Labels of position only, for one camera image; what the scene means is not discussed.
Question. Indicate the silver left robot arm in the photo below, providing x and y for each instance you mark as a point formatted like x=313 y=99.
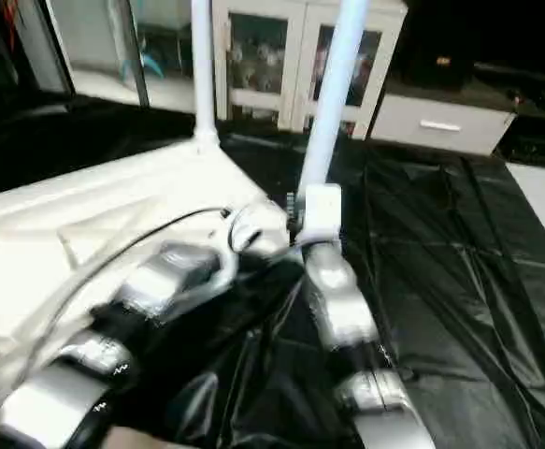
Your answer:
x=132 y=309

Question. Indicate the white plastic table top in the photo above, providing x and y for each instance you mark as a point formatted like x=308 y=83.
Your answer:
x=57 y=224

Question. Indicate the white glass door cabinet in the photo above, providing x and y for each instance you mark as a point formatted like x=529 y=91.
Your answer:
x=263 y=56

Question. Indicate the black box device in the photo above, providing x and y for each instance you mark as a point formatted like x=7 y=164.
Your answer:
x=440 y=61

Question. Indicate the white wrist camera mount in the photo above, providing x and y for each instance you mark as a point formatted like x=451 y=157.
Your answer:
x=321 y=213
x=258 y=229

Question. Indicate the white drawer unit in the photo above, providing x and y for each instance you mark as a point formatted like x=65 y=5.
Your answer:
x=440 y=123

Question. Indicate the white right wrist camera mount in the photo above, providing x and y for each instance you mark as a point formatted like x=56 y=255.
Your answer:
x=321 y=213

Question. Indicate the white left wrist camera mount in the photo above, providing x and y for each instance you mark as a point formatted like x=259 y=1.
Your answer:
x=258 y=229

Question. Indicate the teal floor stand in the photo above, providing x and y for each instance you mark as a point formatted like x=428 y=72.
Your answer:
x=150 y=64

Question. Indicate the black plastic mat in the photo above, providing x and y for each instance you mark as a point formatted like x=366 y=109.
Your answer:
x=459 y=262

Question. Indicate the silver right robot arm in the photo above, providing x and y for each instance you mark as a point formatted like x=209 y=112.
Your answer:
x=347 y=318

